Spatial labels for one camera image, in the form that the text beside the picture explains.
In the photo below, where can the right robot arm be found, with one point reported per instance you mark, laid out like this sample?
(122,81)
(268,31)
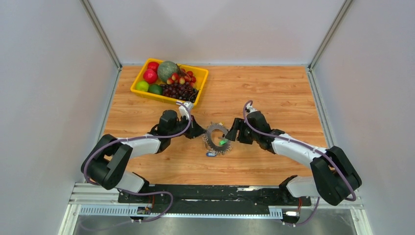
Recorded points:
(334,178)

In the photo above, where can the red apple lower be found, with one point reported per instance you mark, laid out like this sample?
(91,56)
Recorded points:
(150,76)

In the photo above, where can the red grape bunch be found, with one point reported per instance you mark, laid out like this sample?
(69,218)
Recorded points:
(182,77)

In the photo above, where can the aluminium frame rail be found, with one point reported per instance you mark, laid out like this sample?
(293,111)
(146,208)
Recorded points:
(95,200)

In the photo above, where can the red apple upper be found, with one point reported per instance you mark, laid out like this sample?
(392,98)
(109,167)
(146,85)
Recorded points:
(153,66)

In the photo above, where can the red apple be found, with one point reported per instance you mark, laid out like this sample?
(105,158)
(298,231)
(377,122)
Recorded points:
(153,66)
(150,76)

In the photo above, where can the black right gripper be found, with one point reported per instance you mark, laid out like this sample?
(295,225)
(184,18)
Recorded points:
(238,124)

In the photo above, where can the light green apple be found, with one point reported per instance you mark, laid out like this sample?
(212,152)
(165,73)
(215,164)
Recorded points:
(142,86)

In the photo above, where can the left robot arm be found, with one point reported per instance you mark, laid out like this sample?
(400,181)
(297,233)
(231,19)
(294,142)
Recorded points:
(107,162)

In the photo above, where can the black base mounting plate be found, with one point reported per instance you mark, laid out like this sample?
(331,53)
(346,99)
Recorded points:
(213,199)

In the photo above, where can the green melon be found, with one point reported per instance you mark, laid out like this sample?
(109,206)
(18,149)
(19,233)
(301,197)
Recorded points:
(166,69)

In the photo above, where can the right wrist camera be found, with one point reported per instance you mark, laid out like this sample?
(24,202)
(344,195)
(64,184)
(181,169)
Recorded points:
(250,109)

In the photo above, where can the blue key tag outside ring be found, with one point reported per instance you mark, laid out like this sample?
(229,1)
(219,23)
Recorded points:
(210,154)

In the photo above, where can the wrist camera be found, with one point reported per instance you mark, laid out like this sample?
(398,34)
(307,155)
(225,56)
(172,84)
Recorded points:
(250,109)
(185,108)

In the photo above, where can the dark green lime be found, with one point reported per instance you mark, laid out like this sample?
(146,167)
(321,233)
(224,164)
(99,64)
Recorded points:
(155,89)

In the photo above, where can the dark purple grape bunch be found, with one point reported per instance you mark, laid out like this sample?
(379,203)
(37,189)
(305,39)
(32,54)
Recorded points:
(183,92)

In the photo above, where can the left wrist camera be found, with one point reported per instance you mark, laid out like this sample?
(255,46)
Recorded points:
(185,108)

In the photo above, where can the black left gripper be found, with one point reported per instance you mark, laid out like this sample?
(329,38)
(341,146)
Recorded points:
(195,129)

